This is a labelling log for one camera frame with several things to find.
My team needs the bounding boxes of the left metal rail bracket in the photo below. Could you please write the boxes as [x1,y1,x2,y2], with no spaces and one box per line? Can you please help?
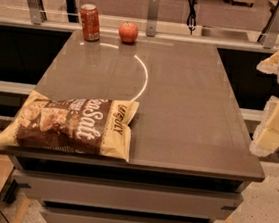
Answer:
[26,0,47,25]

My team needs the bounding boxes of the right metal rail bracket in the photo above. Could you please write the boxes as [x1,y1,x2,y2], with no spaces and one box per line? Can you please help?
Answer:
[257,6,279,49]

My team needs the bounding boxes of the red coke can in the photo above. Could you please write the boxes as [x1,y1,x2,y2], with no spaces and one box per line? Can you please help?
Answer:
[80,4,100,42]

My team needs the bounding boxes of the brown chip bag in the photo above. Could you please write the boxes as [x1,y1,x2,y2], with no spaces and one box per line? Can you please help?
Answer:
[0,91,139,160]

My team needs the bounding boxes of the grey drawer cabinet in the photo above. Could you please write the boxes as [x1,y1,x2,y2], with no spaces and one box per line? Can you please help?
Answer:
[11,149,245,223]

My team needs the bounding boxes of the black hanging cable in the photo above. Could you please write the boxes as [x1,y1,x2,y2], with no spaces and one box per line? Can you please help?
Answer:
[183,0,200,36]

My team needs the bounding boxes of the red apple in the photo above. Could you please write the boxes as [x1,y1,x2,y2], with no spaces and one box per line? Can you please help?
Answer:
[118,22,139,44]

